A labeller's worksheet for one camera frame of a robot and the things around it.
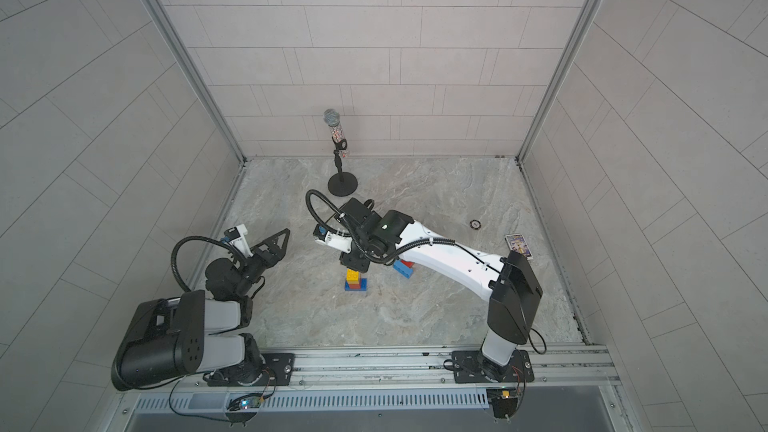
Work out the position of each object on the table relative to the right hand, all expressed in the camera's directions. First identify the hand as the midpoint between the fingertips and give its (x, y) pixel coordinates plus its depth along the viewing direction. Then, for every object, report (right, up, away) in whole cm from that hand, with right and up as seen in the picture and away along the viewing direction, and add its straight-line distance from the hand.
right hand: (347, 255), depth 76 cm
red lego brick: (+1, -10, +6) cm, 12 cm away
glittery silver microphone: (-6, +37, +10) cm, 39 cm away
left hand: (-18, +4, +8) cm, 20 cm away
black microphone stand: (-8, +18, +32) cm, 38 cm away
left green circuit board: (-19, -29, -11) cm, 37 cm away
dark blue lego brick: (+3, -10, +7) cm, 13 cm away
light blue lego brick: (+14, -6, +11) cm, 19 cm away
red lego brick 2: (+16, -5, +11) cm, 21 cm away
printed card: (+50, 0, +16) cm, 52 cm away
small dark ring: (+39, +6, +23) cm, 46 cm away
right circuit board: (+38, -32, -7) cm, 50 cm away
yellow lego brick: (+1, -6, +1) cm, 6 cm away
